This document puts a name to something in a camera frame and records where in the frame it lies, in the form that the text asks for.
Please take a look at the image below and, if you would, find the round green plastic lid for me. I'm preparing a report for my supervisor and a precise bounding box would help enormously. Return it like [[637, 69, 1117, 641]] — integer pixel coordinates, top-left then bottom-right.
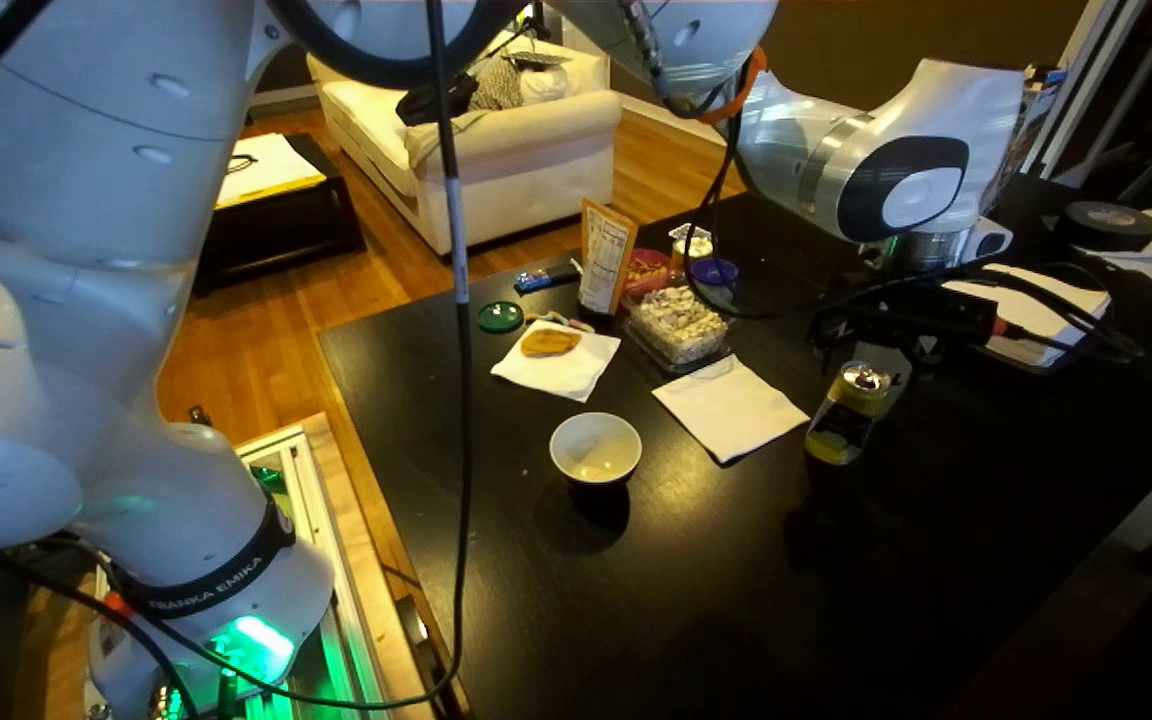
[[471, 294, 528, 336]]

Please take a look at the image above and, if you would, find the black round tape roll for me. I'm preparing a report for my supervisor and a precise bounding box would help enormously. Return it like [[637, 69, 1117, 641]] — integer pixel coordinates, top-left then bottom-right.
[[1058, 196, 1152, 257]]

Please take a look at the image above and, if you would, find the black hanging robot cable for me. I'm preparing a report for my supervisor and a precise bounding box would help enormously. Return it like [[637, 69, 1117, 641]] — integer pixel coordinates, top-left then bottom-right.
[[417, 0, 479, 694]]

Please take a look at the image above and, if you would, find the plain white paper napkin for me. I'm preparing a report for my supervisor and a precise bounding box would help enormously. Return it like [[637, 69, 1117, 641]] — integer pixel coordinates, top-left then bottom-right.
[[647, 353, 812, 469]]

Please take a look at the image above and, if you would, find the blue snack packet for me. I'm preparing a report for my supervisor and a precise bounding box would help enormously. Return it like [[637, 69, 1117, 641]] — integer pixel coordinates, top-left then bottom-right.
[[512, 260, 585, 300]]

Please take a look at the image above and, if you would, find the white sofa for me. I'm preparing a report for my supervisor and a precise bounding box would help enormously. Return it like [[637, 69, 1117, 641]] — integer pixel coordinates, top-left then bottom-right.
[[304, 30, 627, 260]]

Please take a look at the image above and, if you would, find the orange and white food pouch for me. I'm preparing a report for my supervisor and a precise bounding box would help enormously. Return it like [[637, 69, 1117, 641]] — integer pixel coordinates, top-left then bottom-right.
[[578, 196, 645, 323]]

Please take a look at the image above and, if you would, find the dark low coffee table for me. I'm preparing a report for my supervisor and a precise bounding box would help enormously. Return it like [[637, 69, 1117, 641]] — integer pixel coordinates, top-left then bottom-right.
[[188, 126, 368, 300]]

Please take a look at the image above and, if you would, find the clear plastic popcorn container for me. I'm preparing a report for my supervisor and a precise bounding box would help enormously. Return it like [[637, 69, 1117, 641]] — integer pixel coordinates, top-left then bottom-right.
[[622, 281, 736, 376]]

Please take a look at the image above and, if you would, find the white flat notebook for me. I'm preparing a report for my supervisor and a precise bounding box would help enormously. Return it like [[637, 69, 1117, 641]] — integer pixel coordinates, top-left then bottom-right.
[[941, 260, 1117, 371]]

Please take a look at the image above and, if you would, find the brown cookie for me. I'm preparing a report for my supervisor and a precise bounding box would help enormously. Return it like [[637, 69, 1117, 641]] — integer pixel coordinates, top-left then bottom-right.
[[515, 323, 585, 364]]

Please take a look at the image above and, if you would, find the white napkin under cookie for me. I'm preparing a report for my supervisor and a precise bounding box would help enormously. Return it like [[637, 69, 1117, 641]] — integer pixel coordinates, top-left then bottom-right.
[[489, 317, 624, 408]]

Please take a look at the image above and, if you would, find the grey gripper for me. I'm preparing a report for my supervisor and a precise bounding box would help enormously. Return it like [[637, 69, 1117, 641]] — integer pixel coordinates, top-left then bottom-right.
[[806, 336, 922, 470]]

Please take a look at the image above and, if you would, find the black power box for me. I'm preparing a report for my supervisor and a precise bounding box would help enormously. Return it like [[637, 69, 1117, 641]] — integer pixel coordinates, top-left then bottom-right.
[[810, 285, 1004, 367]]

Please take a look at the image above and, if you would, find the small white bowl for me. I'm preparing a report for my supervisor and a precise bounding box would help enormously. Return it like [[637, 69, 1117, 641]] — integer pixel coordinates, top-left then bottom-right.
[[545, 408, 647, 487]]

